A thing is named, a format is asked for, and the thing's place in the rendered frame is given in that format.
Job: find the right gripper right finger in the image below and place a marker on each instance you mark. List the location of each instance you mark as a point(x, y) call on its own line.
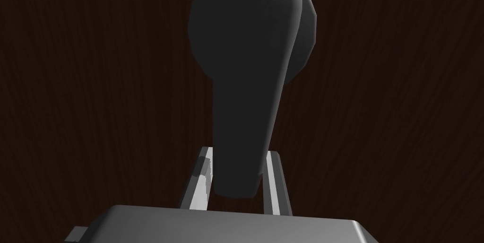
point(275, 190)

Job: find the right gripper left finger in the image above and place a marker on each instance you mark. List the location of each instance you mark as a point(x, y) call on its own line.
point(199, 190)

